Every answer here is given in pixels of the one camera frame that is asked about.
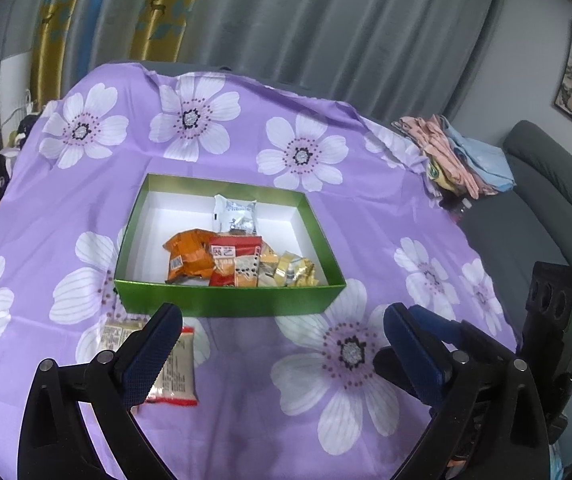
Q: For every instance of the grey curtain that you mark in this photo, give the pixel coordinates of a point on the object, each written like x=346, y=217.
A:
x=341, y=20

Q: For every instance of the white dotted snack packet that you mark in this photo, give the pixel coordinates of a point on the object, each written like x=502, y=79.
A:
x=247, y=272

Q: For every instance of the purple floral cloth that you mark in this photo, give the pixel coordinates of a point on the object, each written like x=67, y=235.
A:
x=276, y=160

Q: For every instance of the beige snack packet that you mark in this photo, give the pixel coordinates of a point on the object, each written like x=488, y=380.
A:
x=270, y=262

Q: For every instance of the orange snack packet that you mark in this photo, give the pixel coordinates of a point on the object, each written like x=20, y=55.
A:
x=188, y=255

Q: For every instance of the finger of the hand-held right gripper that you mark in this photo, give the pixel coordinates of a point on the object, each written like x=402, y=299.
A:
x=438, y=322
x=385, y=362

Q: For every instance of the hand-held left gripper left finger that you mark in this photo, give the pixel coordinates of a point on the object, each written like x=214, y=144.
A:
x=151, y=355

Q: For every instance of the grey sofa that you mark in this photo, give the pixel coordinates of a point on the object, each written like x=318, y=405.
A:
x=526, y=220

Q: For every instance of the gold and teal curtain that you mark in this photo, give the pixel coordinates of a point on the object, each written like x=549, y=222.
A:
x=106, y=10

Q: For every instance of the dark clutter pile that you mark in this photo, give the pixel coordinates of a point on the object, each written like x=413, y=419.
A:
x=18, y=137

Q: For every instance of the white panel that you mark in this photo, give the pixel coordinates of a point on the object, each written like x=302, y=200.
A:
x=16, y=85

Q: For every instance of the yellow folded cloth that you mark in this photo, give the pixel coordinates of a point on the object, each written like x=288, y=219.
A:
x=438, y=175

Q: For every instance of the pile of folded clothes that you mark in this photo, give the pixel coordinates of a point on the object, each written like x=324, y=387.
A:
x=431, y=140

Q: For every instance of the white and blue snack packet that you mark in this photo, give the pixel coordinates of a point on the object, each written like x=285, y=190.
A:
x=233, y=212

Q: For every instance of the small red snack packet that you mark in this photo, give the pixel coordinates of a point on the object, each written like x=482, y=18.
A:
x=228, y=260

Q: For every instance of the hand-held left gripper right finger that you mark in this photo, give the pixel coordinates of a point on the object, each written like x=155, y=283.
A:
x=416, y=355

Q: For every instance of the green cardboard box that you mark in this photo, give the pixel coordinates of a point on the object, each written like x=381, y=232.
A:
x=226, y=302

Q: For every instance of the light blue folded cloth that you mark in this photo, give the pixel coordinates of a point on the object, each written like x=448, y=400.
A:
x=486, y=160

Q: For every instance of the white snack packet red edges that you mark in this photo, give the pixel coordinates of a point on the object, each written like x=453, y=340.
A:
x=181, y=370

